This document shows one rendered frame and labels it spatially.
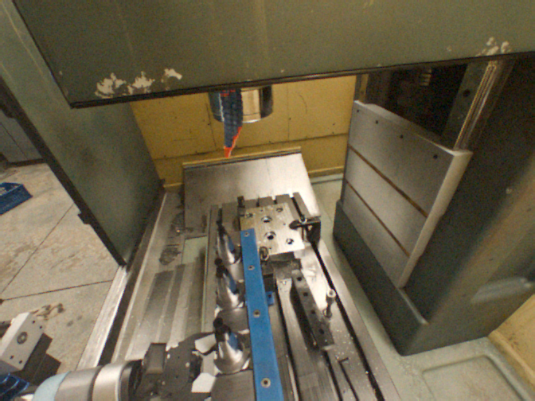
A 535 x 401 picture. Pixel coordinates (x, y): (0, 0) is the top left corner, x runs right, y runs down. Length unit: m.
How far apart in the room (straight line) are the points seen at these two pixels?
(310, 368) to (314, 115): 1.50
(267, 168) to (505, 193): 1.40
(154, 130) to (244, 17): 1.53
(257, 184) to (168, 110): 0.75
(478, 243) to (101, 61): 0.75
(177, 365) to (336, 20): 0.55
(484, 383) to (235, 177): 1.58
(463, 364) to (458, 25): 1.15
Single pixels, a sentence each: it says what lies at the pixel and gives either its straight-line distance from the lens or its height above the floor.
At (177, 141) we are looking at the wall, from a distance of 1.78.
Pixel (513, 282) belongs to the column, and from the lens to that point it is 1.09.
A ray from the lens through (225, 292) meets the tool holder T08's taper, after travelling 0.49.
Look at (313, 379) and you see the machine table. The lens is 0.79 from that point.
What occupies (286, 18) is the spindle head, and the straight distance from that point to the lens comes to 0.31.
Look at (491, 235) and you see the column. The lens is 0.70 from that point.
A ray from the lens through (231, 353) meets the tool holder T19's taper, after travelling 0.44.
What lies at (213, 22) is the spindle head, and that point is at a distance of 0.30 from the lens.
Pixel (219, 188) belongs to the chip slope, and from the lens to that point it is 1.70.
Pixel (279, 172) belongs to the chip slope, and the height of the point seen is 0.79.
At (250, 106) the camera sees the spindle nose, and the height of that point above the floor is 1.52.
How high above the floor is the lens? 1.66
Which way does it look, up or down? 37 degrees down
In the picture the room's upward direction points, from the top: 5 degrees counter-clockwise
